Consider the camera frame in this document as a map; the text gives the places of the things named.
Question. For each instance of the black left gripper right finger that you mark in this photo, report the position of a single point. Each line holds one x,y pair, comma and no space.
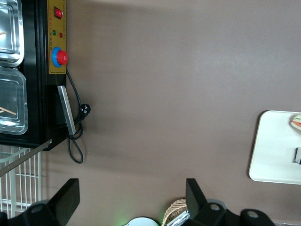
196,200

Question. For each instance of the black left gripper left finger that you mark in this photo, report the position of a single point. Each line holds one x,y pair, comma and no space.
64,200

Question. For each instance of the cream plastic tray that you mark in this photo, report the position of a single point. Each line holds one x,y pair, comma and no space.
270,153

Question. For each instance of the small light wicker basket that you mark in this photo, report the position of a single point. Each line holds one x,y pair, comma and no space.
175,207

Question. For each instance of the silver foil packet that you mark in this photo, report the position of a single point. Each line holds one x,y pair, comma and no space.
179,219

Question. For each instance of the white round plate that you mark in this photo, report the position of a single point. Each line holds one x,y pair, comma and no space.
143,222

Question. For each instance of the silver metal strip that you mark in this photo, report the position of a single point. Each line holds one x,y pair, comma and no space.
26,157

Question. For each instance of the black food warmer appliance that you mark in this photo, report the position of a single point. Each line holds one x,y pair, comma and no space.
38,106

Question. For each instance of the wooden skewer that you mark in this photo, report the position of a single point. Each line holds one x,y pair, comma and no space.
2,33
9,111

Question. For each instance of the black and white snack packet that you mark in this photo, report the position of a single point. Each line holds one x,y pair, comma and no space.
298,155

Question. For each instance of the steel food pan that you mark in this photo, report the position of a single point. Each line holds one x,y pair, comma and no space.
10,28
11,94

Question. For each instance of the wrapped sandwich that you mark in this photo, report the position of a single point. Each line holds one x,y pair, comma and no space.
296,122

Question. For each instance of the red and blue knob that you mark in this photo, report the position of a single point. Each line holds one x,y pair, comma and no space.
61,57

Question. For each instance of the yellow control panel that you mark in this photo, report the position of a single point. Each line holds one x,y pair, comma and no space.
58,40

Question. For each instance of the red rocker switch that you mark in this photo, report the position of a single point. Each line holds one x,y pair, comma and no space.
58,13

